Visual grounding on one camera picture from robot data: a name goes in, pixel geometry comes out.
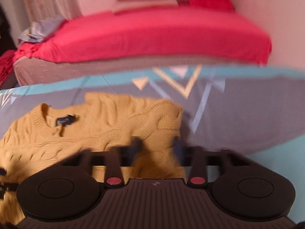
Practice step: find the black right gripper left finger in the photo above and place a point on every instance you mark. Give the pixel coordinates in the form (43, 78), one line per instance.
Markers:
(117, 157)

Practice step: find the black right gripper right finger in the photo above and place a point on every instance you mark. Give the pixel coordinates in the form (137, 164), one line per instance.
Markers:
(194, 157)

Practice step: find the tan cable-knit cardigan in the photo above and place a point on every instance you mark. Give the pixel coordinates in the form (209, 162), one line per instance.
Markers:
(45, 135)

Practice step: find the red clothes pile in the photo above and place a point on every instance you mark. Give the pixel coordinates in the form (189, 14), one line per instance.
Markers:
(6, 65)

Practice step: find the blue grey patterned bedspread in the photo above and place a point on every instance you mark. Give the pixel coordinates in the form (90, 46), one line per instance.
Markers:
(258, 112)

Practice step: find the red bed sheet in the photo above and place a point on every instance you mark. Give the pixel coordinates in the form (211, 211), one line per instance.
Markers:
(180, 30)

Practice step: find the grey embossed mattress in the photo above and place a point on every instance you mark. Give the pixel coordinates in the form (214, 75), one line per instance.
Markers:
(30, 71)

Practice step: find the crumpled light blue cloth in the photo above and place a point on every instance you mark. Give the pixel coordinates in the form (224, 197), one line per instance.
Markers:
(41, 30)

